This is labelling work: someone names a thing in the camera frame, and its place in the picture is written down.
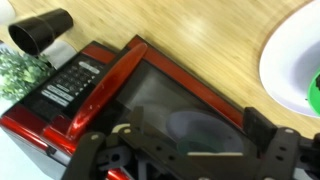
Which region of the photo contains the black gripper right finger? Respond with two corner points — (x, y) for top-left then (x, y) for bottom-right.
(242, 107), (277, 152)

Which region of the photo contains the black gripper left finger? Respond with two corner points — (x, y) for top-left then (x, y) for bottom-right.
(128, 106), (144, 133)

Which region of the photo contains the red black microwave oven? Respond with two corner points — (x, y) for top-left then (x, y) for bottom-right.
(1, 42), (244, 179)

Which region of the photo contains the white round plate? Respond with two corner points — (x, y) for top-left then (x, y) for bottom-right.
(259, 0), (320, 118)

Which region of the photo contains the bright green bowl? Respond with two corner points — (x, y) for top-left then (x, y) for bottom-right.
(307, 70), (320, 115)

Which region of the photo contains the small green plant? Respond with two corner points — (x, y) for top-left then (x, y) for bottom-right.
(0, 48), (54, 102)

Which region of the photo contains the black cup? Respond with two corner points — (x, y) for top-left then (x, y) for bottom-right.
(8, 8), (73, 56)

